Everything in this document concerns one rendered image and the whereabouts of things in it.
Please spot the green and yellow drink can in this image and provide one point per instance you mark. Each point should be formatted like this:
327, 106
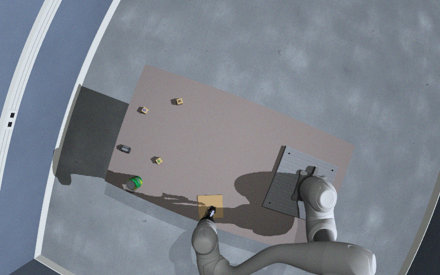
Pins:
134, 183

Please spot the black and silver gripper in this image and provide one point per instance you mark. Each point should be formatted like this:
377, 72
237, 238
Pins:
210, 213

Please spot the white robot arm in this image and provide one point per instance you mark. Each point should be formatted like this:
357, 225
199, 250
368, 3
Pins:
327, 257

